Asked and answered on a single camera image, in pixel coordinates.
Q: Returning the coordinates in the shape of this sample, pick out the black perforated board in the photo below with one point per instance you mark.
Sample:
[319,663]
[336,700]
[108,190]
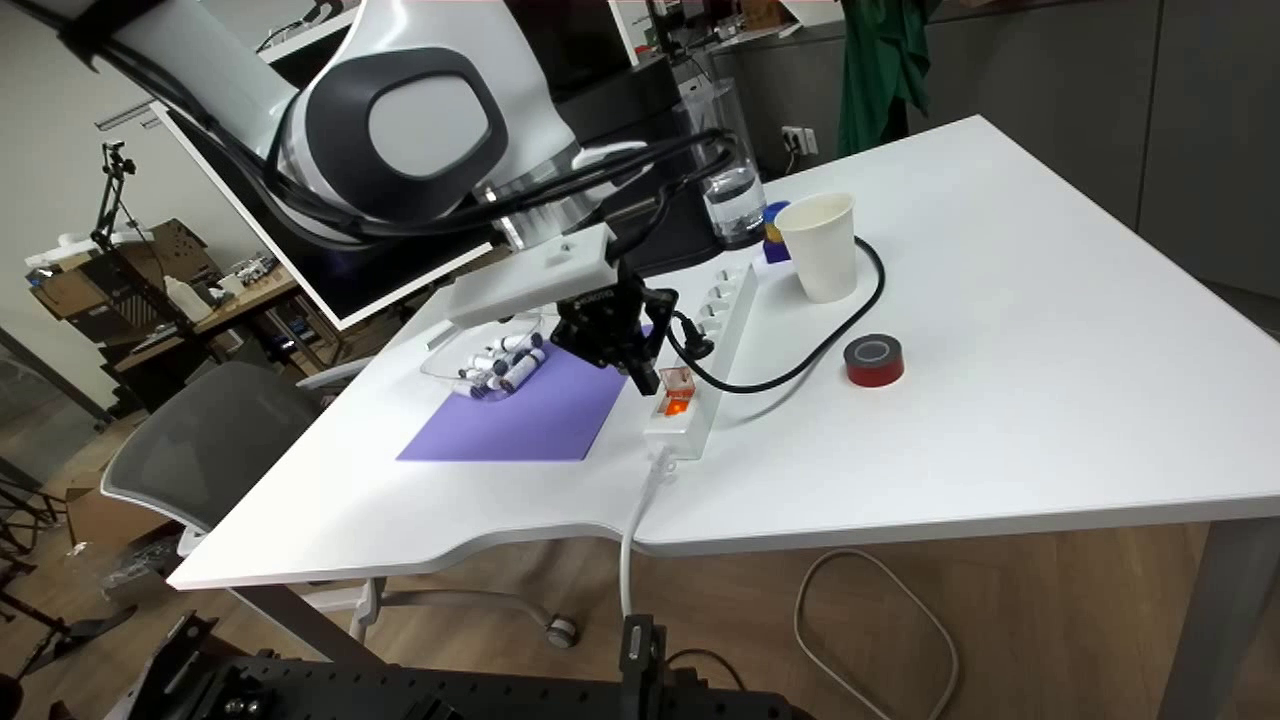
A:
[441,692]

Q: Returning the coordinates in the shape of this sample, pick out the red tape roll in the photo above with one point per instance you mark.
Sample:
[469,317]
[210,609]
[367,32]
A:
[874,360]

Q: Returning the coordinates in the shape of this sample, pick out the white paper cup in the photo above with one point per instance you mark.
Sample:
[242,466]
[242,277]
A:
[821,252]

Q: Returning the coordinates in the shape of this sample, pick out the grey office chair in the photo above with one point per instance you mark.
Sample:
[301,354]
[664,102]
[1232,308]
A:
[214,441]

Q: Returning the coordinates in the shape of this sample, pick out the green cloth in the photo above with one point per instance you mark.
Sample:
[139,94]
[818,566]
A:
[880,65]

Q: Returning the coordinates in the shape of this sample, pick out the cluttered wooden side desk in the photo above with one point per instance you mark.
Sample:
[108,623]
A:
[146,284]

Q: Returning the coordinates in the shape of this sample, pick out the purple mat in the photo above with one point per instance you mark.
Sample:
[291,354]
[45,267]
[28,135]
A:
[533,422]

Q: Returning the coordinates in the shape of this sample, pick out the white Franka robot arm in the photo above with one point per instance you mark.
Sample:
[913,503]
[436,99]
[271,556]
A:
[412,124]

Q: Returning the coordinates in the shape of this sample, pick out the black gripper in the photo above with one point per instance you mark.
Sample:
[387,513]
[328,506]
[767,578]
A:
[598,321]

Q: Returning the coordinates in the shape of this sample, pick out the small blue orange object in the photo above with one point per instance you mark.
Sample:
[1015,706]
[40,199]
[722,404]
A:
[773,236]

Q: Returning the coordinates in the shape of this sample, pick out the white power strip orange switch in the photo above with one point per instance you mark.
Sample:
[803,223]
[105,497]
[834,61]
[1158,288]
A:
[726,302]

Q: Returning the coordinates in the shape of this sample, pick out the grey table leg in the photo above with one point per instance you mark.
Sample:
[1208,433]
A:
[1221,624]

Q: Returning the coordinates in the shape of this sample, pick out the small tripod with camera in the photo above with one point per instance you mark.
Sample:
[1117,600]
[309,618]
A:
[118,175]

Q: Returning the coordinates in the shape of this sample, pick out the white framed monitor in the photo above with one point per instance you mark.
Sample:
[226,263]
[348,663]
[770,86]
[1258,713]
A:
[387,282]

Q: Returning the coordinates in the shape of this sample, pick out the white cylindrical capsule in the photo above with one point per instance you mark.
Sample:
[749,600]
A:
[512,347]
[523,375]
[482,365]

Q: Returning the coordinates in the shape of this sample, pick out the white wall outlet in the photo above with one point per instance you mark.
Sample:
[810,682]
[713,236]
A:
[803,140]

